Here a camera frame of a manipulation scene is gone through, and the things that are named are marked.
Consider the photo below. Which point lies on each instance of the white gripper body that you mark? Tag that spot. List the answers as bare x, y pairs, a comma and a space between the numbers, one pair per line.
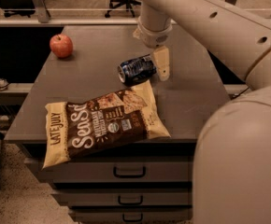
153, 36

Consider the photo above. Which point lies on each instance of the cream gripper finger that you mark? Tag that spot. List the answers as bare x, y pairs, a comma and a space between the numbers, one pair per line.
161, 60

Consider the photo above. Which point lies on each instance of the blue pepsi can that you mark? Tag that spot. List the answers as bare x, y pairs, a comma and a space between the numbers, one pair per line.
136, 70

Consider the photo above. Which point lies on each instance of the Late July chip bag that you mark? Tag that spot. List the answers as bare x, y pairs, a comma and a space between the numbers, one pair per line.
112, 120

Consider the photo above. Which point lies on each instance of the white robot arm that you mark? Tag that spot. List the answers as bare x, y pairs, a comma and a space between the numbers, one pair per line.
232, 160

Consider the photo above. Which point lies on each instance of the black office chair centre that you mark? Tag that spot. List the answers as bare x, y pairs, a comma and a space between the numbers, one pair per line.
114, 4

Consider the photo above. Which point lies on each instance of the red apple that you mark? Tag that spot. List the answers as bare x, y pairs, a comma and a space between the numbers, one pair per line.
61, 46

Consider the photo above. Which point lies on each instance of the metal railing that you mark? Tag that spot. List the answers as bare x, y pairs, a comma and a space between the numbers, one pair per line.
73, 12

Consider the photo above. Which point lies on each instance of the grey drawer cabinet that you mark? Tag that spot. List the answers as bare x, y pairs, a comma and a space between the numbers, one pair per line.
111, 153

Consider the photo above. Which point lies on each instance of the top drawer black handle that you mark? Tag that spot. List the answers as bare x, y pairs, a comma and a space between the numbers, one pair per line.
129, 173

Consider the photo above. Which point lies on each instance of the drawer black handle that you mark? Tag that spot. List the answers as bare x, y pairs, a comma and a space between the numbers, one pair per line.
129, 201
132, 218
129, 173

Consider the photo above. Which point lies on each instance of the middle drawer black handle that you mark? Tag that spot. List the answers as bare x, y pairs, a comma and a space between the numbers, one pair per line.
129, 201

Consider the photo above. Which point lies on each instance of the bottom drawer black handle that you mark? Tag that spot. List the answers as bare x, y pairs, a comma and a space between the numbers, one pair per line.
132, 218

